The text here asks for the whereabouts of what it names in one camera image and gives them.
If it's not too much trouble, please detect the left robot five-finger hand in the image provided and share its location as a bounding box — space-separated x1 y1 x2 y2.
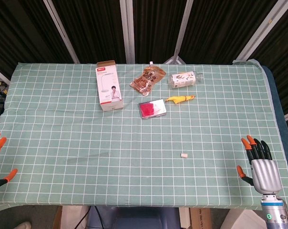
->
0 131 18 191

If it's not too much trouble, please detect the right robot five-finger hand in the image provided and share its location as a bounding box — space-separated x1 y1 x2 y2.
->
236 135 282 194

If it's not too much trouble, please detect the white carton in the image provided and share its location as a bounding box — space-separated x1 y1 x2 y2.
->
226 209 266 229

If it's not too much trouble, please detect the brown cardboard box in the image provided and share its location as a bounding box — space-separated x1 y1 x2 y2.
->
190 208 213 229

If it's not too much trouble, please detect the blue padded table edge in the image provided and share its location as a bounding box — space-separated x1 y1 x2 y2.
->
260 65 288 153

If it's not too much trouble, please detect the narrow white box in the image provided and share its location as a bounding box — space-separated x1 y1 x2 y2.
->
178 207 191 229

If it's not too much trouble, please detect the yellow rubber chicken toy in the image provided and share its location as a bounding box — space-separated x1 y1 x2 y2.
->
165 94 196 104

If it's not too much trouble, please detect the white desk lamp box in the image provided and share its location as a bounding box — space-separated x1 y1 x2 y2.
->
95 61 125 112

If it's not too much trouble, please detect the clear bottle with white label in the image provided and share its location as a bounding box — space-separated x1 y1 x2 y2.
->
167 71 204 89

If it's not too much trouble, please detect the green checked tablecloth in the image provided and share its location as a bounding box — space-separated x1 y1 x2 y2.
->
0 59 288 213

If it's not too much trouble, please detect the red item in clear case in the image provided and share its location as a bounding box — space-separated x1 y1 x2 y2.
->
138 99 168 119

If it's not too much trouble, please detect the brown snack pouch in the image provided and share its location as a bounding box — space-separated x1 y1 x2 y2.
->
130 61 167 96

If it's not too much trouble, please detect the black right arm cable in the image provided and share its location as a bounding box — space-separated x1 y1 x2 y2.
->
280 195 288 229

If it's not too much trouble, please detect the white metal partition frame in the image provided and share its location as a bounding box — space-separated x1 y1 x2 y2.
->
163 0 195 64
43 0 81 64
235 0 288 62
119 0 136 64

